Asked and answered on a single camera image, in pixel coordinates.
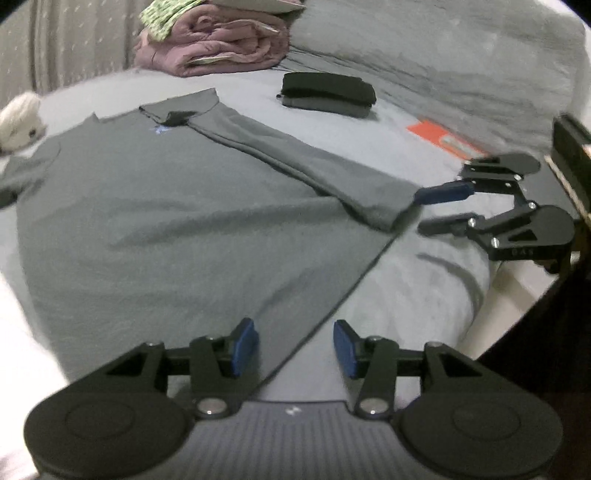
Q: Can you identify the white plush dog toy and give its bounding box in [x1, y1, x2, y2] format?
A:
[0, 91, 47, 153]

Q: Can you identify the grey t-shirt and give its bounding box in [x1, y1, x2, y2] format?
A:
[0, 88, 423, 398]

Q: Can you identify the pink and white pillow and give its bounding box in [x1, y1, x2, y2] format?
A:
[215, 0, 308, 14]

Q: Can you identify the green patterned cloth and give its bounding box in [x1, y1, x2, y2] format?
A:
[140, 0, 204, 40]

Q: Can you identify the folded black garment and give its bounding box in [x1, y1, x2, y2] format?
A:
[281, 71, 377, 104]

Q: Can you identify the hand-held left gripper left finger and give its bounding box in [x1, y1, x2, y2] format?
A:
[95, 318, 258, 418]

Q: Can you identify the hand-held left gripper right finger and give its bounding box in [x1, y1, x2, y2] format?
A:
[332, 319, 483, 420]

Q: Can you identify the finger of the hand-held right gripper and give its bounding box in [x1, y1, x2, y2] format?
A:
[413, 157, 526, 206]
[418, 202, 540, 260]

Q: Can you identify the grey pillow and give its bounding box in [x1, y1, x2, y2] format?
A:
[277, 0, 587, 158]

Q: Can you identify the orange flat packet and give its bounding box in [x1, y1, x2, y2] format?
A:
[407, 121, 490, 161]

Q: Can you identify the grey star-patterned curtain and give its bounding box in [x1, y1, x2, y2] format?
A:
[0, 0, 148, 109]

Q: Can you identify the white garment with orange print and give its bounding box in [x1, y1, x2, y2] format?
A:
[0, 277, 70, 480]

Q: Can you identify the folded pink quilt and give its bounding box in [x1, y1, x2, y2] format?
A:
[134, 9, 289, 78]

